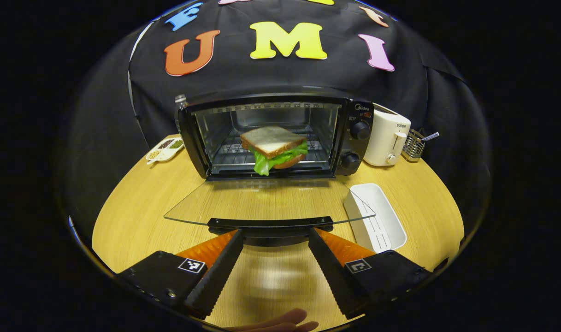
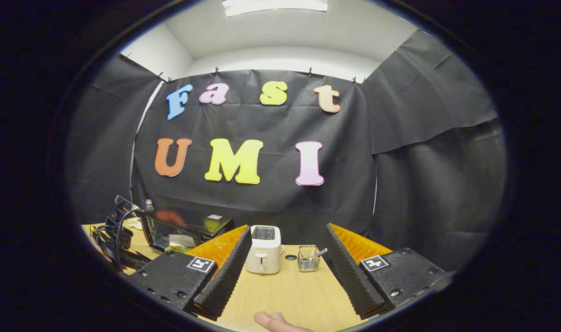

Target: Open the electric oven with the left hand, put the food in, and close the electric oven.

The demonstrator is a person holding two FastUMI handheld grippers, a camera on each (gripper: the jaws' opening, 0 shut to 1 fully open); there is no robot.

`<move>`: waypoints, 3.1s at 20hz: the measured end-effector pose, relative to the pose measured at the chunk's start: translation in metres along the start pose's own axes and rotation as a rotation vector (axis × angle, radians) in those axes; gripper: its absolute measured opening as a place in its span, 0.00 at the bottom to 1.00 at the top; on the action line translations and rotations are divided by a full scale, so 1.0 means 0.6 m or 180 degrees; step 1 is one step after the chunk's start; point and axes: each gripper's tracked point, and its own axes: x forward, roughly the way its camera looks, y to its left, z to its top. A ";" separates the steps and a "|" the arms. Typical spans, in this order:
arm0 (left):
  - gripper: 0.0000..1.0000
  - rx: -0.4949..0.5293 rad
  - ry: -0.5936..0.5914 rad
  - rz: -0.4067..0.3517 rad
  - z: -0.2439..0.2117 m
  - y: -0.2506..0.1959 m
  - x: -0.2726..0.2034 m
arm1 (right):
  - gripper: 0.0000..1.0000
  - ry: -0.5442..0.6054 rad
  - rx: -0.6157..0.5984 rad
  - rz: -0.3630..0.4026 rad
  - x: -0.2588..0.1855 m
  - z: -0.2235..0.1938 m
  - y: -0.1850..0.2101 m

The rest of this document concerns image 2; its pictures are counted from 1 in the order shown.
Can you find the long ceiling light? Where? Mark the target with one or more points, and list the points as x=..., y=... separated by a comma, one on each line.
x=275, y=5

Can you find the metal utensil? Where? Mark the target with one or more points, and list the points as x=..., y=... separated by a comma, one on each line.
x=321, y=252

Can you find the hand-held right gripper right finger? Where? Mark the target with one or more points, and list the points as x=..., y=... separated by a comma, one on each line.
x=349, y=276

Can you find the white toaster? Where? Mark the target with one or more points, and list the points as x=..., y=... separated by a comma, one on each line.
x=264, y=253

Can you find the clear plastic water bottle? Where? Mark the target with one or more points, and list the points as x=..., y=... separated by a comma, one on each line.
x=149, y=205

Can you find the white condiment dish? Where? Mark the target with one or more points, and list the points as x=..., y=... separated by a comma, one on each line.
x=135, y=224

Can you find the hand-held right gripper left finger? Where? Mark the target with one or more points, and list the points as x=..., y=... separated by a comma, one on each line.
x=225, y=276

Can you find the black electric oven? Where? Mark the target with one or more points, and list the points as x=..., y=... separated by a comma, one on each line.
x=188, y=221

